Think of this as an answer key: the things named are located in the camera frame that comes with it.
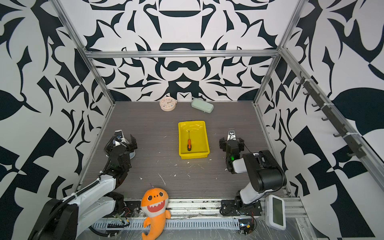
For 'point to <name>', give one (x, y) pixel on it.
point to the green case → (202, 106)
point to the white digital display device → (275, 212)
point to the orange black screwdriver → (189, 147)
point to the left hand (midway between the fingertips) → (121, 136)
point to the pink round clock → (168, 103)
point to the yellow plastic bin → (193, 140)
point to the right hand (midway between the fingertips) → (233, 136)
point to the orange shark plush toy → (154, 204)
